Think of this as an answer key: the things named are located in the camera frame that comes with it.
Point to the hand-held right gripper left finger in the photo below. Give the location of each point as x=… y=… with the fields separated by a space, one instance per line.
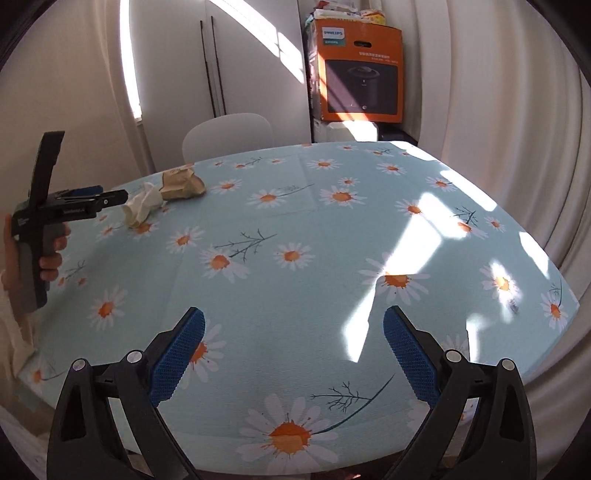
x=180 y=355

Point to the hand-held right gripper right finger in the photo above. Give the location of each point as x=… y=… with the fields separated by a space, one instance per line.
x=411 y=355

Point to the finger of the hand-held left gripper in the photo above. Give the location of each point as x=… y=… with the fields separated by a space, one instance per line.
x=90 y=190
x=113 y=197

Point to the cream paper bag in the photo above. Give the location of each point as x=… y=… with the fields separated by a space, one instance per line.
x=141 y=205

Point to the person's left forearm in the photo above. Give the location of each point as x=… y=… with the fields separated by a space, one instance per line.
x=16 y=341

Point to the person's left hand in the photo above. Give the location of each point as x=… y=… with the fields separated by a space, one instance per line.
x=51 y=265

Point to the crumpled brown paper bag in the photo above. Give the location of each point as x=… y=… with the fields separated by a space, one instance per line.
x=184 y=184

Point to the beige curtain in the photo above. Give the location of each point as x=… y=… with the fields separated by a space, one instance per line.
x=92 y=115

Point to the daisy print tablecloth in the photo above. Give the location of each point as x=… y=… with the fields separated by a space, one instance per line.
x=300 y=300

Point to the white chair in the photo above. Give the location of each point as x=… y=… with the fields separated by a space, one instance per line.
x=226 y=134

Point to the white wardrobe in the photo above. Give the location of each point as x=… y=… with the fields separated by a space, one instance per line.
x=258 y=69

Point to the white box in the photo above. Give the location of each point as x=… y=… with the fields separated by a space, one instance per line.
x=344 y=131

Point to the white curtain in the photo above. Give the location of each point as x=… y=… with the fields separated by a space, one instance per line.
x=508 y=115

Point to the orange cardboard box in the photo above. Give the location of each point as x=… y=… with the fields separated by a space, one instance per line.
x=360 y=46

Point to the white red packet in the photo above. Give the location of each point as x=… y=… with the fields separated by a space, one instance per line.
x=334 y=9

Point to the yellow packet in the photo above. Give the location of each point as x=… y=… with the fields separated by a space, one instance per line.
x=373 y=16

